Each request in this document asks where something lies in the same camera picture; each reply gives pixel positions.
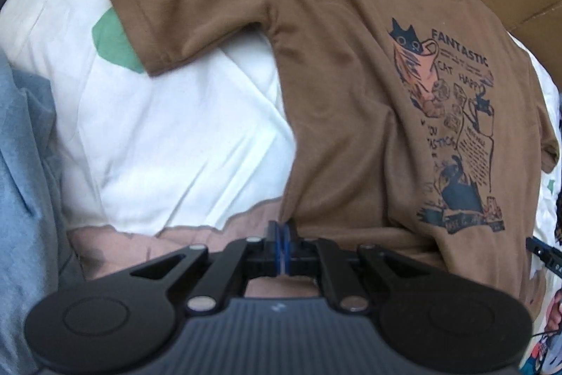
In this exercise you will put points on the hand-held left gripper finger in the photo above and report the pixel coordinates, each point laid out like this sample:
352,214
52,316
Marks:
286,247
275,247

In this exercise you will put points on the brown printed t-shirt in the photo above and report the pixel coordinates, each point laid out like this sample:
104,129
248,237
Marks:
351,94

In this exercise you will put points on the cream bear print blanket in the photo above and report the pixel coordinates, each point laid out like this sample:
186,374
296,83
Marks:
175,137

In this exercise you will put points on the grey-blue garment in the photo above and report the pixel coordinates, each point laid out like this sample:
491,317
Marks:
26,181

